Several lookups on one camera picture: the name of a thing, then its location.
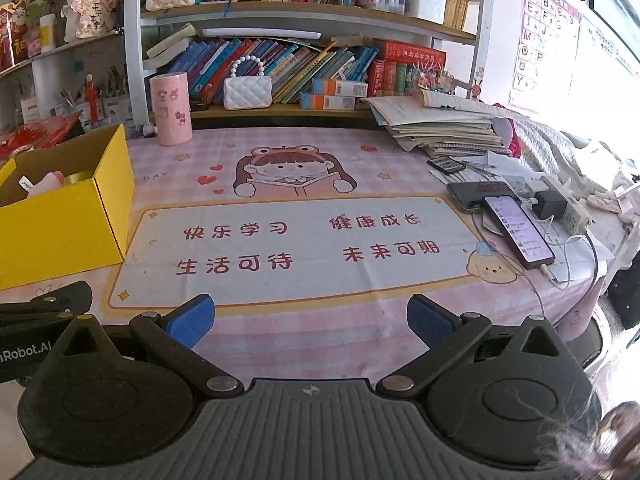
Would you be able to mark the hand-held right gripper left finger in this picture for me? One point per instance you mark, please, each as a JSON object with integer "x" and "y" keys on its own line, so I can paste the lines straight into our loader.
{"x": 190, "y": 322}

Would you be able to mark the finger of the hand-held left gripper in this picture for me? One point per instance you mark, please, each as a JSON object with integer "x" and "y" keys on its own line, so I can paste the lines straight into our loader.
{"x": 65, "y": 297}
{"x": 35, "y": 321}

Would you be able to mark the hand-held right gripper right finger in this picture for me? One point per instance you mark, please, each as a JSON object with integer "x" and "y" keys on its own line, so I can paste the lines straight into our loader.
{"x": 432, "y": 320}

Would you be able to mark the yellow cardboard box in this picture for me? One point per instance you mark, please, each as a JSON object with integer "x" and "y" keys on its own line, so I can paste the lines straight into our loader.
{"x": 60, "y": 230}

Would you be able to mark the light pink plush toy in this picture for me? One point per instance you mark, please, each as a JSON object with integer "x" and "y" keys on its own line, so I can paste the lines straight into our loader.
{"x": 50, "y": 181}

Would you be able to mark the lit smartphone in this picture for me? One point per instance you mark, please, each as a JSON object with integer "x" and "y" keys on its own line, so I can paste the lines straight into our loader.
{"x": 520, "y": 230}

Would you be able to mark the dark smartphone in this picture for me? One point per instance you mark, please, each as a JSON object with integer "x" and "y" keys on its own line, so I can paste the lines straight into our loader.
{"x": 470, "y": 195}

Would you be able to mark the small black device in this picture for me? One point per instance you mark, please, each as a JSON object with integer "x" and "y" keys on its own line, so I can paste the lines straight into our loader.
{"x": 446, "y": 165}

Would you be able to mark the black charger block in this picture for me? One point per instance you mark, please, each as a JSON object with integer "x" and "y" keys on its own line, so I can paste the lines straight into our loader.
{"x": 550, "y": 202}

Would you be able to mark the white power strip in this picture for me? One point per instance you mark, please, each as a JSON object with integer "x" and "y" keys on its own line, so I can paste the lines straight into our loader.
{"x": 575, "y": 210}

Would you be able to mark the pink checked tablecloth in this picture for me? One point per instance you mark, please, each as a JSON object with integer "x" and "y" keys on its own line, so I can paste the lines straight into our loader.
{"x": 350, "y": 160}

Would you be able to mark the white box red label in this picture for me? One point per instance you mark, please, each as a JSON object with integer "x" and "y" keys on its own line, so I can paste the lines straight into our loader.
{"x": 30, "y": 111}

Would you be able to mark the dark cloth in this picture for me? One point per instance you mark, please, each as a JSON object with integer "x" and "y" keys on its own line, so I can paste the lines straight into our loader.
{"x": 625, "y": 295}

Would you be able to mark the stack of papers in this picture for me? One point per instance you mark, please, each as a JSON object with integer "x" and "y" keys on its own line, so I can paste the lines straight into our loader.
{"x": 440, "y": 125}

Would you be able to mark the red white toy pen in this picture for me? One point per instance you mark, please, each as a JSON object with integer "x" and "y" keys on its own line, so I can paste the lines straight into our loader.
{"x": 91, "y": 102}

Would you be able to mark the white pen holder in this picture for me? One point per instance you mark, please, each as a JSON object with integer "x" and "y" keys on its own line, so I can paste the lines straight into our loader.
{"x": 115, "y": 105}

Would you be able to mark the pink cloth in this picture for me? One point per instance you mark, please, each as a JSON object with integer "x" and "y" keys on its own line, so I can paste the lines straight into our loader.
{"x": 510, "y": 135}

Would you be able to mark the grey blanket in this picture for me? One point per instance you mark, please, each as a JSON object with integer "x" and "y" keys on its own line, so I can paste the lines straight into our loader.
{"x": 550, "y": 145}

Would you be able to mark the pink cylinder container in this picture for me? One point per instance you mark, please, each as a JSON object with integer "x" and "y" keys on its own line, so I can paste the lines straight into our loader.
{"x": 171, "y": 110}

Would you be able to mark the person's hair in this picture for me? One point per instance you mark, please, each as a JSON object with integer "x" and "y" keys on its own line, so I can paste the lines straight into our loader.
{"x": 620, "y": 425}

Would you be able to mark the white curved corner shelf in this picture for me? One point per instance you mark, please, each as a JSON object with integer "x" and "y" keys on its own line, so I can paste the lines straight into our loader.
{"x": 45, "y": 80}

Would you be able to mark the white quilted handbag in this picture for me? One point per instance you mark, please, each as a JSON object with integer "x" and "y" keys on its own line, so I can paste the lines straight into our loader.
{"x": 247, "y": 92}

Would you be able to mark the colourful flower decoration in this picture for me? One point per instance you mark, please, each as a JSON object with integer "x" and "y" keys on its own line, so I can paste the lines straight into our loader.
{"x": 432, "y": 79}

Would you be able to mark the orange white small box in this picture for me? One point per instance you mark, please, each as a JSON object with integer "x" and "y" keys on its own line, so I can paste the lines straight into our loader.
{"x": 327, "y": 102}
{"x": 340, "y": 87}

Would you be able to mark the row of red thick books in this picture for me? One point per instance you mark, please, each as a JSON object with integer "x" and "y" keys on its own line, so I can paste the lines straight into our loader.
{"x": 405, "y": 65}

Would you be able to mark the small pink box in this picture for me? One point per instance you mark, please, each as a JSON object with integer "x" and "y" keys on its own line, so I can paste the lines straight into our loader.
{"x": 32, "y": 42}

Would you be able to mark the white yellow bottle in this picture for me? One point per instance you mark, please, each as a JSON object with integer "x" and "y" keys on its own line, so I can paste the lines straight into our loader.
{"x": 47, "y": 35}

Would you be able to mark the row of blue books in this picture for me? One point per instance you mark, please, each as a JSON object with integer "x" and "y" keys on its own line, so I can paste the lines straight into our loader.
{"x": 300, "y": 70}

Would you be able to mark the white doll figure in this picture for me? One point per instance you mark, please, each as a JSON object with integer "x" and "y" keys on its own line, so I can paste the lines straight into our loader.
{"x": 90, "y": 10}

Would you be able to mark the white flat folder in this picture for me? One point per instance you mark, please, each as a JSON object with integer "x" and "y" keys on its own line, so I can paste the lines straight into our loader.
{"x": 260, "y": 34}

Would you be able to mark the white storage box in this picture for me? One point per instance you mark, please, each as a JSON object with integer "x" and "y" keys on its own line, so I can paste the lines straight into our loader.
{"x": 425, "y": 5}

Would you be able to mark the alphabet wall poster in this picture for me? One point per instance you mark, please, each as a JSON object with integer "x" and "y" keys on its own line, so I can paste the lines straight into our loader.
{"x": 545, "y": 35}

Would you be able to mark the white wall chart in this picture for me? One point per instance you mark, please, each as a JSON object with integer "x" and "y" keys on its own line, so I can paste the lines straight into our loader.
{"x": 610, "y": 50}

